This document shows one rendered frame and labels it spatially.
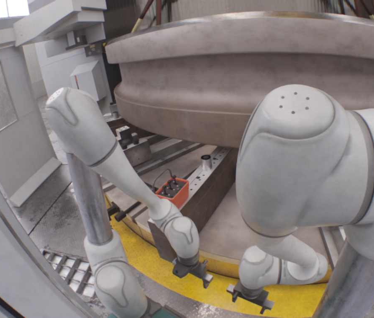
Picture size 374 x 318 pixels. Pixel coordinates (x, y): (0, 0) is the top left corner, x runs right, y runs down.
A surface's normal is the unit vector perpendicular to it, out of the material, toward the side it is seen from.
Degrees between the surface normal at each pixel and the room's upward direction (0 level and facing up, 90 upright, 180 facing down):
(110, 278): 6
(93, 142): 88
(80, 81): 90
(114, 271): 9
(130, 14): 90
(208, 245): 0
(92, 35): 90
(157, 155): 72
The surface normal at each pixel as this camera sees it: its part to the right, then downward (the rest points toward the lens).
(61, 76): -0.15, 0.51
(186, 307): -0.14, -0.86
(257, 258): -0.22, -0.72
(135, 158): 0.58, 0.33
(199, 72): -0.55, 0.48
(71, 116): 0.41, 0.14
